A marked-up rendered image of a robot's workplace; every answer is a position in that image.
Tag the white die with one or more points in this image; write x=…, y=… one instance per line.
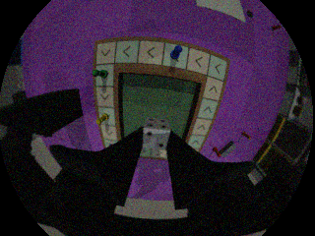
x=156, y=133

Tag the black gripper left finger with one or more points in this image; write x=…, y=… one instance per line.
x=113, y=167

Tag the blue game pawn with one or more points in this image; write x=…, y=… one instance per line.
x=176, y=52

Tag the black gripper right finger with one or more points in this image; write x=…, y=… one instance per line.
x=192, y=174

